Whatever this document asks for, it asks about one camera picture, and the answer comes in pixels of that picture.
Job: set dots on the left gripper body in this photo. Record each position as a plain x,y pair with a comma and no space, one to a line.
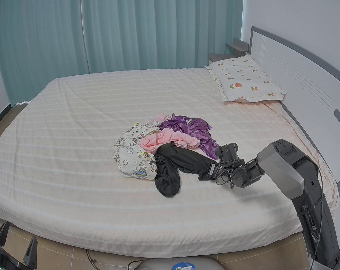
4,259

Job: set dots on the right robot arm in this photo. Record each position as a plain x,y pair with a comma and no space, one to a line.
282,162

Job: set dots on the purple garment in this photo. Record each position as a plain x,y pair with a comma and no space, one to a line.
198,128

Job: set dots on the white printed garment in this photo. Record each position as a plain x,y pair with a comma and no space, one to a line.
130,156

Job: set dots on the pink garment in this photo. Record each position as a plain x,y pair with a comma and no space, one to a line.
156,141

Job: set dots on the black T-shirt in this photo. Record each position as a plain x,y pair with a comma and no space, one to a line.
170,179

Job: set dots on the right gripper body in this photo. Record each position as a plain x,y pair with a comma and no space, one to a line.
217,171

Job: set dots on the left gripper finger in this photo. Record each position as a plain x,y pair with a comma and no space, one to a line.
30,253
1,236

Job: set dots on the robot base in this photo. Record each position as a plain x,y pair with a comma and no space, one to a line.
158,264

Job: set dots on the bed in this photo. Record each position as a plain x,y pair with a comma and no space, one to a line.
74,108

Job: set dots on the grey bedside table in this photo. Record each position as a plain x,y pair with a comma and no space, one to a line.
219,57

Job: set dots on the white printed pillow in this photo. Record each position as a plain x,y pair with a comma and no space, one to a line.
243,77

